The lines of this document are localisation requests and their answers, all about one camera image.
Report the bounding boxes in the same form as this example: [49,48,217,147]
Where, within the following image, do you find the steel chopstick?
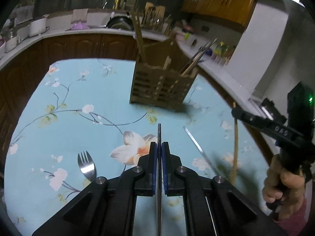
[179,38,217,76]
[183,126,220,175]

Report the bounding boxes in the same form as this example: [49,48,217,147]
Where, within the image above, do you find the person right hand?
[262,155,305,220]

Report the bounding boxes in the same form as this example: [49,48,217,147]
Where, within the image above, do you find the gas stove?
[249,98,287,124]

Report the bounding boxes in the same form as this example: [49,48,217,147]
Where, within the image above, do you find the floral blue tablecloth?
[4,59,234,235]

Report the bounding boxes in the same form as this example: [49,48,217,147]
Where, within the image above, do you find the green oil bottle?
[214,41,229,58]

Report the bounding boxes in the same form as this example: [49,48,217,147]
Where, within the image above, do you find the blue object on counter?
[205,49,213,56]

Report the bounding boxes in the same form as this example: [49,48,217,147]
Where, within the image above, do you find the wooden utensil holder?
[129,38,198,110]

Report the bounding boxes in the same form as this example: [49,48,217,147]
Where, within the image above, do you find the pink container stack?
[176,19,197,47]

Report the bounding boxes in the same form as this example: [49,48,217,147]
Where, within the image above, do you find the wooden lower cabinets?
[0,32,271,167]

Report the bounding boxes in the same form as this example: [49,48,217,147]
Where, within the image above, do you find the purple plastic lid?
[71,22,90,30]

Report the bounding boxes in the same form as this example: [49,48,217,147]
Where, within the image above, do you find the black wok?
[106,12,134,31]

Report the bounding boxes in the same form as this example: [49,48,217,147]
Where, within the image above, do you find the countertop utensil rack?
[140,2,170,31]

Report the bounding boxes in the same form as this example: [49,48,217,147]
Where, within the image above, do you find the small white cooker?
[4,29,19,53]

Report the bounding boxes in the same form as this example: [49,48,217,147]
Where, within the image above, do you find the white electric pot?
[29,18,50,37]

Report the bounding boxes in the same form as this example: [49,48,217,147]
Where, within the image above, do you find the hanging dish cloth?
[71,9,88,24]

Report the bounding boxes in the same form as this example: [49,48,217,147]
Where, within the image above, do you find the fruit beach poster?
[9,0,36,26]

